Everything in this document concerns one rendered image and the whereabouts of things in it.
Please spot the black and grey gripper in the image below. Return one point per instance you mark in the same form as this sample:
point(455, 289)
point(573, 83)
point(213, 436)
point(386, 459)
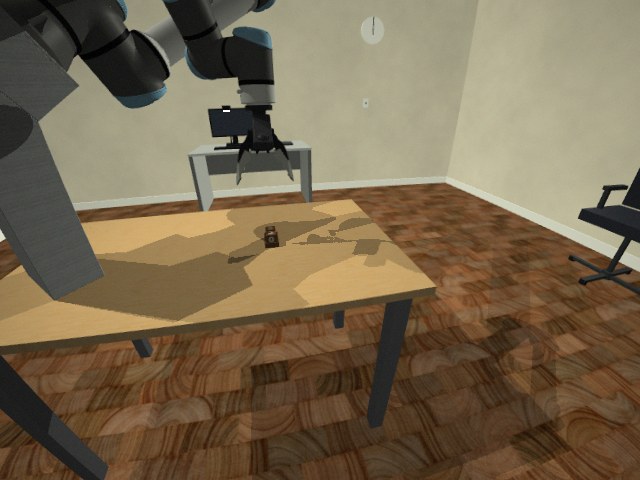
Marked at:
point(244, 155)

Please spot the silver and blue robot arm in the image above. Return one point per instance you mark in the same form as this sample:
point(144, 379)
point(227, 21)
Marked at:
point(134, 65)

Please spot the brown wooden tray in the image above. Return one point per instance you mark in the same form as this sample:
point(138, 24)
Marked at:
point(272, 244)

